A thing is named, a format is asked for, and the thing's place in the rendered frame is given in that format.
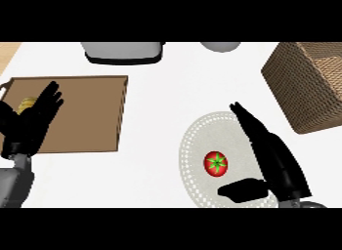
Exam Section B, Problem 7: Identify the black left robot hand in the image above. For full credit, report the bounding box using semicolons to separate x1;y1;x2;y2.
0;80;66;160

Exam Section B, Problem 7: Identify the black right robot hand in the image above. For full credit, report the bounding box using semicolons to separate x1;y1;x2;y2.
217;102;314;204

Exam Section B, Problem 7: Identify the red tomato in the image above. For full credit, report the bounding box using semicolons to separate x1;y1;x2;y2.
203;150;230;178

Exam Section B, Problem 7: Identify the round white placemat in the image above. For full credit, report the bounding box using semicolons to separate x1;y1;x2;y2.
178;110;282;209

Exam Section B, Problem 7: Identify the brown wicker basket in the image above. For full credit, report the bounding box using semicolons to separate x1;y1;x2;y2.
260;41;342;135

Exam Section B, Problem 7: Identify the yellow fruit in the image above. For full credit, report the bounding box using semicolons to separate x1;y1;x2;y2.
17;96;40;115

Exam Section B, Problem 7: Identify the brown wooden tray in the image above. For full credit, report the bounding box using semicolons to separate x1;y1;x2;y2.
0;74;131;156

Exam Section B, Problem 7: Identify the white and black appliance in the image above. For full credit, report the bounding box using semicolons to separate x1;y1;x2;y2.
80;41;168;65

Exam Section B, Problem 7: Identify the grey round object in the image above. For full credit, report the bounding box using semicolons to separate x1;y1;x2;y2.
200;41;245;54

